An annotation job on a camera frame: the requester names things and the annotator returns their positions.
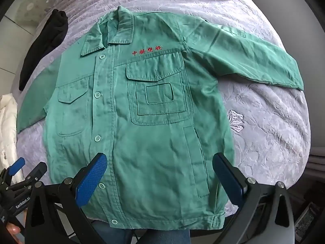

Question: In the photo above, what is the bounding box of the person's blue jeans leg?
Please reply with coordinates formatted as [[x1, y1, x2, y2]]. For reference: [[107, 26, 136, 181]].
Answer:
[[94, 221, 191, 244]]

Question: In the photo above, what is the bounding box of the white fan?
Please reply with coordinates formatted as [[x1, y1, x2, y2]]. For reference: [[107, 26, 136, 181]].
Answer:
[[15, 0, 49, 28]]

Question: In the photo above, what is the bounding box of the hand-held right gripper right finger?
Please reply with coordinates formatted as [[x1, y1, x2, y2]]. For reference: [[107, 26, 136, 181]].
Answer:
[[212, 152, 297, 244]]

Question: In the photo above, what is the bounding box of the dark printed packet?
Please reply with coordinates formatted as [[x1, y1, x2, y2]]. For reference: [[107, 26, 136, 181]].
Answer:
[[296, 201, 321, 237]]

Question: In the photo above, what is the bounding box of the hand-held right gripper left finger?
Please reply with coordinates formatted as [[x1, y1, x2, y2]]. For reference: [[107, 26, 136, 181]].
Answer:
[[24, 152, 108, 244]]

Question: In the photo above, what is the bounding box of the black garment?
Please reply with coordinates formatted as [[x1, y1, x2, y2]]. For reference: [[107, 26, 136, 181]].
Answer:
[[19, 9, 69, 90]]

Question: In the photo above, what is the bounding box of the white garment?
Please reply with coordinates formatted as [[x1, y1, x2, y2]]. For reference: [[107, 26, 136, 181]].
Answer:
[[0, 94, 21, 178]]

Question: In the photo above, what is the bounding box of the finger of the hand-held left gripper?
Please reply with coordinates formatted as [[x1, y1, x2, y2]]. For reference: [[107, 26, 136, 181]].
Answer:
[[0, 157, 26, 183], [6, 162, 48, 192]]

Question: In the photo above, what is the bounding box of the lavender bed blanket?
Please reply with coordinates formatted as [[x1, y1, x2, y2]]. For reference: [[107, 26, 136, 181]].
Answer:
[[5, 0, 311, 209]]

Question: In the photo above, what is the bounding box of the green work jacket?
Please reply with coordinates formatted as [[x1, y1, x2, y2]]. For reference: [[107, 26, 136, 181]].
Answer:
[[16, 5, 304, 230]]

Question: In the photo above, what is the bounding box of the person's left hand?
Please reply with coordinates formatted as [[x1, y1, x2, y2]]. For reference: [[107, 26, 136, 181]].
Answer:
[[5, 222, 23, 237]]

